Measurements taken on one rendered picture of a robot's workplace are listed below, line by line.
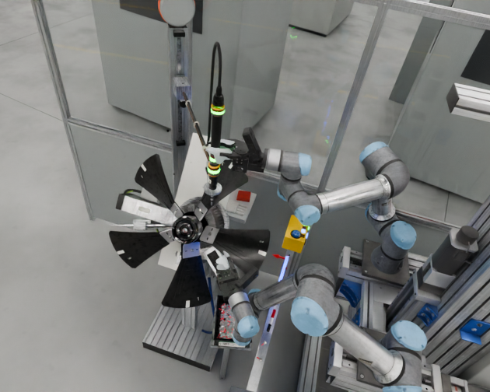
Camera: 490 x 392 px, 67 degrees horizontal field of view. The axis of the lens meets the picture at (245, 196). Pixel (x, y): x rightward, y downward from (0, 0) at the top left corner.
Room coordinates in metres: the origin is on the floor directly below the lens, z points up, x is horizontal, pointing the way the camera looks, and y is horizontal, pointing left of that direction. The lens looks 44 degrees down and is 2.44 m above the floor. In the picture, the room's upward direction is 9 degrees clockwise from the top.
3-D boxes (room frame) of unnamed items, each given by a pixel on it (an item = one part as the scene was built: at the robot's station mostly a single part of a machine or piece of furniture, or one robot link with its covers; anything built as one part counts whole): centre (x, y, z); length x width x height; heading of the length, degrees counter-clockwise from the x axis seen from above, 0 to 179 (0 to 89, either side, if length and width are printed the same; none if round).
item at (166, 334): (1.27, 0.22, 0.04); 0.62 x 0.46 x 0.08; 169
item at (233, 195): (1.61, 0.13, 0.84); 0.36 x 0.24 x 0.03; 79
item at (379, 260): (1.16, -0.73, 1.09); 0.15 x 0.15 x 0.10
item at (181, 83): (1.62, 0.38, 1.54); 0.10 x 0.07 x 0.08; 24
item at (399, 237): (1.17, -0.72, 1.20); 0.13 x 0.12 x 0.14; 25
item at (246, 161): (1.04, 0.00, 1.63); 0.12 x 0.08 x 0.09; 89
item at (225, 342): (0.84, -0.03, 0.84); 0.22 x 0.17 x 0.07; 5
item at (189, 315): (1.17, 0.24, 0.45); 0.09 x 0.04 x 0.91; 79
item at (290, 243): (1.26, -0.28, 1.02); 0.16 x 0.10 x 0.11; 169
